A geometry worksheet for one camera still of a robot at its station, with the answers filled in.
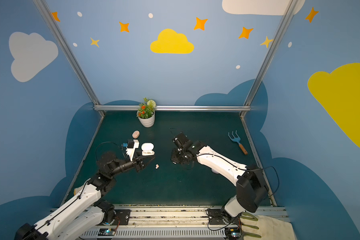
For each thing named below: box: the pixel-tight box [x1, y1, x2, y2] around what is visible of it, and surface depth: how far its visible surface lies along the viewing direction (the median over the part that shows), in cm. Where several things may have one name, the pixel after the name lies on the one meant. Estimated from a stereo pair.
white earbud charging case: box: [140, 142, 155, 156], surface depth 71 cm
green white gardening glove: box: [239, 212, 297, 240], surface depth 73 cm
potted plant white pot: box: [136, 97, 157, 128], surface depth 106 cm
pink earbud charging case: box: [132, 130, 140, 139], surface depth 107 cm
